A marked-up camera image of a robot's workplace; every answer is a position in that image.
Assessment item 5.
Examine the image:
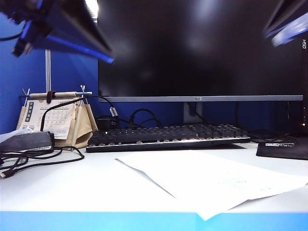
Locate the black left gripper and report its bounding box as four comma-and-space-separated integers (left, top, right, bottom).
0, 0, 116, 64

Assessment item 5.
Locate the beige canvas desk calendar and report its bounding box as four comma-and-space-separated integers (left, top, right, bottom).
15, 85, 99, 152

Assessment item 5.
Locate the black mouse pad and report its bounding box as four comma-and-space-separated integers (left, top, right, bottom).
256, 134, 308, 161

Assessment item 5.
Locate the silver partition post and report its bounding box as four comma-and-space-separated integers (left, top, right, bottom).
45, 49, 52, 96

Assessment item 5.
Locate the black mechanical keyboard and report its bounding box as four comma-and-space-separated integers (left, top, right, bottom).
86, 123, 252, 154

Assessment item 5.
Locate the black power cord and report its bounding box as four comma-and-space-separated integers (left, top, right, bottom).
0, 144, 86, 169

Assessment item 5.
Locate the translucent plastic bag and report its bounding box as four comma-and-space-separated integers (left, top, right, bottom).
0, 129, 32, 143

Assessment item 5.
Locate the black power adapter brick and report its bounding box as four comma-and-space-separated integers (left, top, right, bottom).
0, 131, 56, 153

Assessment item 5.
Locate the black computer monitor silver chin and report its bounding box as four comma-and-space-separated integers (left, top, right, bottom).
97, 0, 304, 103

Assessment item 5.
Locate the black cable with white tag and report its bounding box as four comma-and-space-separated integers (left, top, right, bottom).
39, 95, 120, 132

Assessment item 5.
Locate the black looped cable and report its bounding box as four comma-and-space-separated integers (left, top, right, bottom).
124, 108, 169, 130

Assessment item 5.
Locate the silver monitor stand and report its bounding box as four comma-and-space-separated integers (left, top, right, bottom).
183, 101, 204, 125

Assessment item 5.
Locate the small black box device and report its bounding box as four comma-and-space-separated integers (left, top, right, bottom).
95, 115, 114, 132

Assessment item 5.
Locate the black monitor with HSO print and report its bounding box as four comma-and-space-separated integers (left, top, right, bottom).
287, 36, 308, 135

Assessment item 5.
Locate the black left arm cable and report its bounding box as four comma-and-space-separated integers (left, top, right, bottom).
0, 33, 23, 42

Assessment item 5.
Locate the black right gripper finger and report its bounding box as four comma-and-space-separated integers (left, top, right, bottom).
271, 15, 308, 47
263, 0, 308, 39

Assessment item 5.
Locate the white handwritten paper sheet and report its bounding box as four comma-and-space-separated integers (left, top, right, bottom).
115, 150, 308, 221

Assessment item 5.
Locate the black cable with usb plug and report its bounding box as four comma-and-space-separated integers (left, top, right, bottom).
0, 157, 33, 180

